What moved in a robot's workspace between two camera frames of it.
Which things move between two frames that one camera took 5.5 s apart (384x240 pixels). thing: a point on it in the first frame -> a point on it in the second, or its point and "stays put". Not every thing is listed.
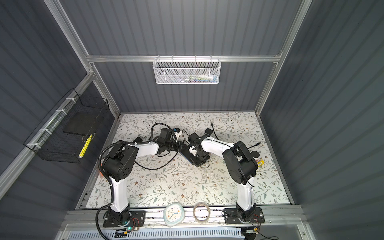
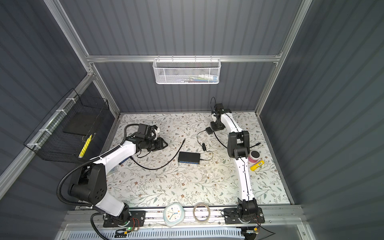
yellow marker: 260,163 stays put
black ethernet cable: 159,167 stays put
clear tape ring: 195,216 stays put
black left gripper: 180,145 -> 160,144
